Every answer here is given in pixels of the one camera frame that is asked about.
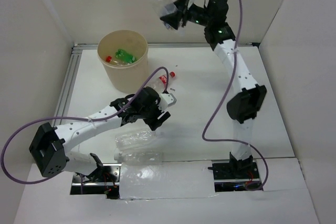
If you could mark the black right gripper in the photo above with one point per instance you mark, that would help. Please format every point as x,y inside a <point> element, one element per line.
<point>173,19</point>

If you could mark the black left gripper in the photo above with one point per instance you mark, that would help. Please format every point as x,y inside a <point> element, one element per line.
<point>155,123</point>

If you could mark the clear bottle blue label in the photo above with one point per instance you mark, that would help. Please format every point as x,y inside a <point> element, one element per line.
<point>164,7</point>

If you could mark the clear crushed bottle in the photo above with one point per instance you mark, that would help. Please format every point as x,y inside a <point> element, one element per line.
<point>139,138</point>

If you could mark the red label cola bottle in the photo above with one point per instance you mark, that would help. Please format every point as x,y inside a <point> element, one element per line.
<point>159,84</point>

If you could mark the green plastic bottle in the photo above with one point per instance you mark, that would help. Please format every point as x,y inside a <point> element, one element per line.
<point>125,57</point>

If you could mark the clear bottle red cap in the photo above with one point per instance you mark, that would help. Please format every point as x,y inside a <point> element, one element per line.
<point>112,60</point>

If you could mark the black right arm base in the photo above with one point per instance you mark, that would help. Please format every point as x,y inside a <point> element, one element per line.
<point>224,170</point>

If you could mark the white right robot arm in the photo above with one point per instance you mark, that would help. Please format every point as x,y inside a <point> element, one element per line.
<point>242,108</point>

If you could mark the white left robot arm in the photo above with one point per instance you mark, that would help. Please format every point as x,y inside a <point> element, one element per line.
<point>51,147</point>

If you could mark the beige round bin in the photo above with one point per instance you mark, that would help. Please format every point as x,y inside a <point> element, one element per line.
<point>129,78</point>

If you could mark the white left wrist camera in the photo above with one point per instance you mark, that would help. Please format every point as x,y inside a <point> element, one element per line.
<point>166,100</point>

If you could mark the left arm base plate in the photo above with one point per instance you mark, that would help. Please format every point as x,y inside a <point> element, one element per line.
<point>107,184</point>

